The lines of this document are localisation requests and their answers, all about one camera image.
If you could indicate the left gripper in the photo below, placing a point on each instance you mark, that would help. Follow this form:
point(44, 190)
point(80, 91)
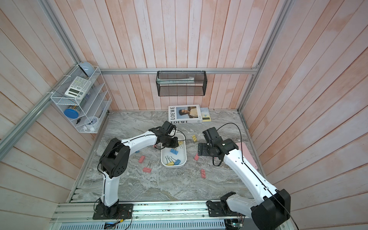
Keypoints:
point(174, 144)

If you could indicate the black mesh wall basket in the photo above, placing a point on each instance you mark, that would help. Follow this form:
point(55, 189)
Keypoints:
point(195, 89)

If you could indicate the white storage box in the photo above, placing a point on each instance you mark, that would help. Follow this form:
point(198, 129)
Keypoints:
point(178, 153)

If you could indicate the small yellow book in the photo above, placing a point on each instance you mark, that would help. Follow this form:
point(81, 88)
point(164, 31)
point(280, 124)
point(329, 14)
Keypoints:
point(205, 114)

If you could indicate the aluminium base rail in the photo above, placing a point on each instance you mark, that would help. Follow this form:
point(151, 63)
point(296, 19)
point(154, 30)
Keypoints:
point(157, 215)

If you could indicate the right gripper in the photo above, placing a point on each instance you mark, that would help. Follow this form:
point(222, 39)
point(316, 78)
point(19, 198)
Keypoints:
point(203, 148)

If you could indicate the papers in mesh basket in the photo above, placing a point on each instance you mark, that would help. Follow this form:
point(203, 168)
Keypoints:
point(189, 80)

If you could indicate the white wire shelf rack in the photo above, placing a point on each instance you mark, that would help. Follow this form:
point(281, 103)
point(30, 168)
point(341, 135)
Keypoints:
point(95, 103)

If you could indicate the blue lid container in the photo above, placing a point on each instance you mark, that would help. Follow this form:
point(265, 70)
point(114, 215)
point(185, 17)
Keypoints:
point(72, 111)

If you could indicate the white Loewe book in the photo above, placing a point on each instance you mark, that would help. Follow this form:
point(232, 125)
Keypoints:
point(184, 114)

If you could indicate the white calculator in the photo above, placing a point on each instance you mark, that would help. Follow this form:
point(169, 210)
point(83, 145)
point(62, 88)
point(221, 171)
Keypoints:
point(78, 88)

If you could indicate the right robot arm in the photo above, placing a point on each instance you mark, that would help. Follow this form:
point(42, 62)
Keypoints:
point(269, 207)

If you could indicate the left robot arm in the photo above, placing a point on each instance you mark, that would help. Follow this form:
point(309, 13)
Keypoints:
point(113, 163)

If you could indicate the white tape roll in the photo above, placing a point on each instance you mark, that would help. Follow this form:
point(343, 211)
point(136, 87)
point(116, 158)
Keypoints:
point(90, 124)

